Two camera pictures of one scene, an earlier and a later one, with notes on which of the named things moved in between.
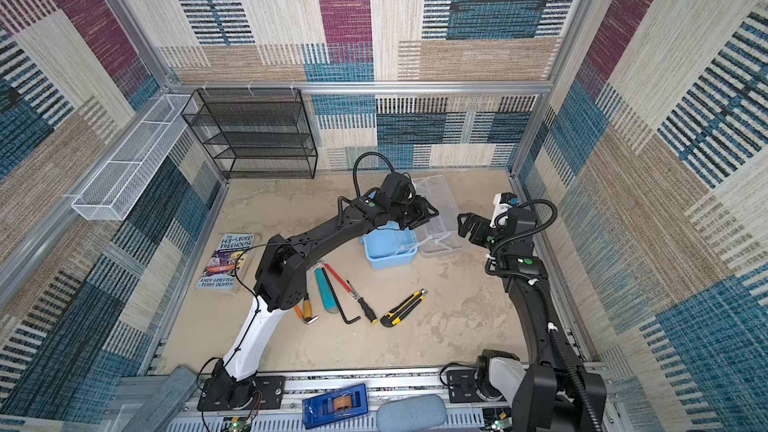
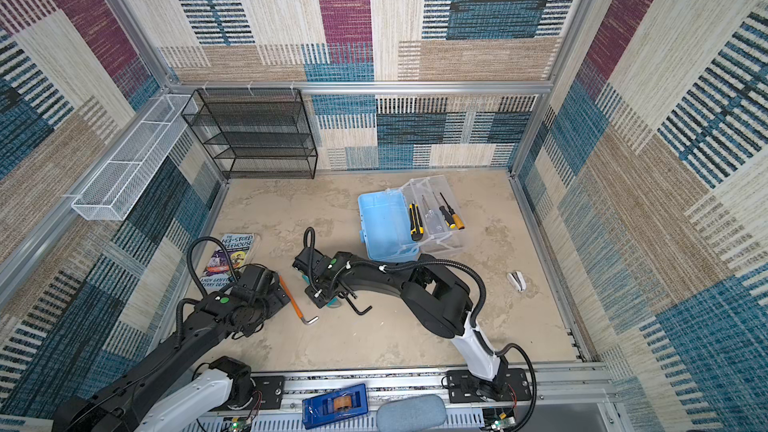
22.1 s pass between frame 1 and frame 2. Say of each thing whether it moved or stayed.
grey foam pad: stayed
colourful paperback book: stayed
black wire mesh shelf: stayed
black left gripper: moved
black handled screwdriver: moved
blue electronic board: stayed
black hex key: moved
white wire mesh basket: stayed
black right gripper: moved
